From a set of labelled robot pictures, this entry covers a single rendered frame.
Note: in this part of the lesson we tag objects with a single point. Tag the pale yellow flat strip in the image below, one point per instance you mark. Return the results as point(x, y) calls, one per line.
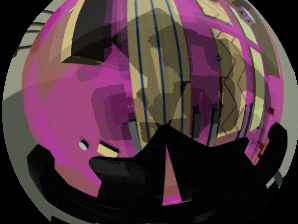
point(259, 89)

